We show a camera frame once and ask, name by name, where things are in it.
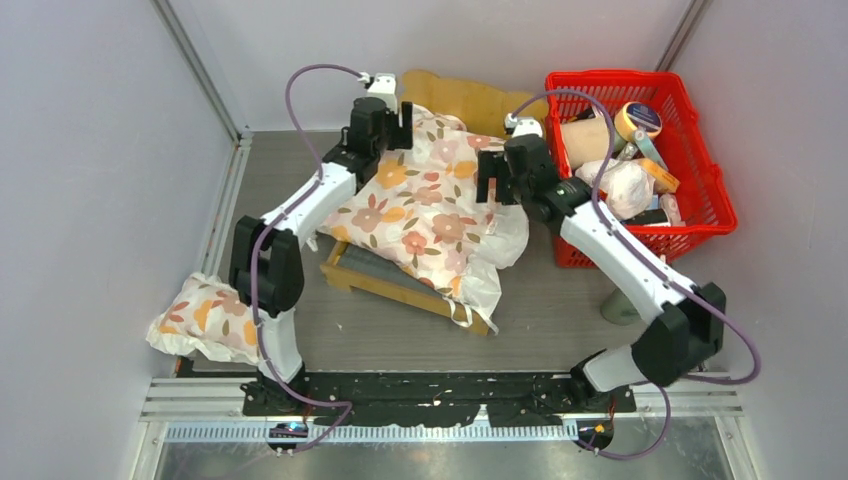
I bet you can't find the wooden pet bed frame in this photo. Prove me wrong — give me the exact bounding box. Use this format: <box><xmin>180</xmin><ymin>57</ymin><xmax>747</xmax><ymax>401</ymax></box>
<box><xmin>319</xmin><ymin>69</ymin><xmax>550</xmax><ymax>337</ymax></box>

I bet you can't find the yellow tape roll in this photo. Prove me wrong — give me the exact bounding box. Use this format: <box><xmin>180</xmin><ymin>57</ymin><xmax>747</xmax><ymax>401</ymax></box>
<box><xmin>613</xmin><ymin>101</ymin><xmax>663</xmax><ymax>141</ymax></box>

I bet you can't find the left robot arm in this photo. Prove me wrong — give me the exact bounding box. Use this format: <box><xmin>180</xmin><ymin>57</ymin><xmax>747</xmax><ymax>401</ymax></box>
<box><xmin>229</xmin><ymin>97</ymin><xmax>413</xmax><ymax>414</ymax></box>

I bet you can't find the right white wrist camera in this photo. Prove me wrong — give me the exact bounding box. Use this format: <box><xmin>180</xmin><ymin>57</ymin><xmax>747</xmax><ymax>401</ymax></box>
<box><xmin>504</xmin><ymin>113</ymin><xmax>545</xmax><ymax>138</ymax></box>

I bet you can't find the green bottle with beige cap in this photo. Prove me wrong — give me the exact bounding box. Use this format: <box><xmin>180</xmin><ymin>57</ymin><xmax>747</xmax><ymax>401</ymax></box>
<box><xmin>600</xmin><ymin>288</ymin><xmax>641</xmax><ymax>326</ymax></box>

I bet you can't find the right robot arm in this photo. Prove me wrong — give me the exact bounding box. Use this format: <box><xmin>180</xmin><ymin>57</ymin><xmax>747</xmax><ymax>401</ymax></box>
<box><xmin>477</xmin><ymin>134</ymin><xmax>726</xmax><ymax>411</ymax></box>

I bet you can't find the white crumpled plastic bag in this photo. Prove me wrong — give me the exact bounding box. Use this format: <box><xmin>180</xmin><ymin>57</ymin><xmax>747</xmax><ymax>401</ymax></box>
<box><xmin>599</xmin><ymin>159</ymin><xmax>654</xmax><ymax>220</ymax></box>

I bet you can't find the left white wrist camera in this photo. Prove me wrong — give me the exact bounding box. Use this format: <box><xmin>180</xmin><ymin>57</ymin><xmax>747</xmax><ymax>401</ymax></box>
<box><xmin>358</xmin><ymin>72</ymin><xmax>399</xmax><ymax>114</ymax></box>

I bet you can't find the red plastic basket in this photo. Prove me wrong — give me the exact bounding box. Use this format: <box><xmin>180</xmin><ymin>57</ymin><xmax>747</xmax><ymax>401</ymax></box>
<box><xmin>545</xmin><ymin>70</ymin><xmax>738</xmax><ymax>261</ymax></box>

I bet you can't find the large floral cushion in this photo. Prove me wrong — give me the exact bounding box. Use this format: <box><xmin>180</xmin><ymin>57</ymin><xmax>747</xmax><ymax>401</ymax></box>
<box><xmin>316</xmin><ymin>105</ymin><xmax>531</xmax><ymax>336</ymax></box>

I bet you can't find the aluminium rail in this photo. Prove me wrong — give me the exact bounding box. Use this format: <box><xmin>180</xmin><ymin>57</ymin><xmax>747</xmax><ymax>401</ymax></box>
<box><xmin>140</xmin><ymin>377</ymin><xmax>744</xmax><ymax>445</ymax></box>

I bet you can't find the small floral pillow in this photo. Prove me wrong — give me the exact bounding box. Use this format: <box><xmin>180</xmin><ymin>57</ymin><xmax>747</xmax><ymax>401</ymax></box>
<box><xmin>146</xmin><ymin>272</ymin><xmax>259</xmax><ymax>366</ymax></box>

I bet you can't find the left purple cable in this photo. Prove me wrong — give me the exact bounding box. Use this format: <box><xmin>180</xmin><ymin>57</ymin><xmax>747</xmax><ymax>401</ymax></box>
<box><xmin>248</xmin><ymin>63</ymin><xmax>370</xmax><ymax>456</ymax></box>

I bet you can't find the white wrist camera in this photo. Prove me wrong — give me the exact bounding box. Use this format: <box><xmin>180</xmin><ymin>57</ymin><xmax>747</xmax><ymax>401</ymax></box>
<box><xmin>358</xmin><ymin>72</ymin><xmax>399</xmax><ymax>114</ymax></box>
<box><xmin>504</xmin><ymin>113</ymin><xmax>545</xmax><ymax>138</ymax></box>

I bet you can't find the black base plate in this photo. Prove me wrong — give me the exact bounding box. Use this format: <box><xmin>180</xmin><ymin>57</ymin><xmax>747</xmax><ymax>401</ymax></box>
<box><xmin>240</xmin><ymin>372</ymin><xmax>636</xmax><ymax>428</ymax></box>

